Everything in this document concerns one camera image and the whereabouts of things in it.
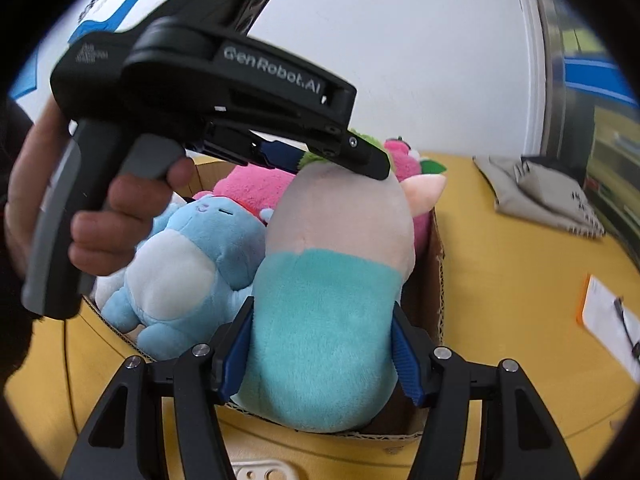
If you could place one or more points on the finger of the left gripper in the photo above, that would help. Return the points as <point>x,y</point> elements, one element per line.
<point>340,146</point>
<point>271,155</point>

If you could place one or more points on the white panda plush toy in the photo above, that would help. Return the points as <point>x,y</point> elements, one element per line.
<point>107,289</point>

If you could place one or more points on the person's left hand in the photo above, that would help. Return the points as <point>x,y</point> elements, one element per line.
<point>102,242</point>

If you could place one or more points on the pink pig plush teal outfit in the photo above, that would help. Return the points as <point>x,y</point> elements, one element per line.
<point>339,249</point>

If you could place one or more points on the brown cardboard box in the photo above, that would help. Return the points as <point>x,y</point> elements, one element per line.
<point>322,350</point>

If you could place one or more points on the white phone case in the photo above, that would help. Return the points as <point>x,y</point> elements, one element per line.
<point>263,470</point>

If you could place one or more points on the pink bear plush toy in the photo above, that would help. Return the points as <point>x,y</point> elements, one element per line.
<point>260,188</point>

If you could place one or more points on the blue bear plush toy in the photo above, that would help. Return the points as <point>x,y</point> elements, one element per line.
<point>190,277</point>

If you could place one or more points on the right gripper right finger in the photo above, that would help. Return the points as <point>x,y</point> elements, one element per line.
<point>518,436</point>

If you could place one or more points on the white paper sheet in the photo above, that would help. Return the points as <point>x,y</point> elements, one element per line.
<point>612,324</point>

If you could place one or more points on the grey cloth bag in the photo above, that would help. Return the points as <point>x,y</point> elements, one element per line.
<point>539,194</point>

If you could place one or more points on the blue banner strip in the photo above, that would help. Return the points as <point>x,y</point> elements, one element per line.
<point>600,78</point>

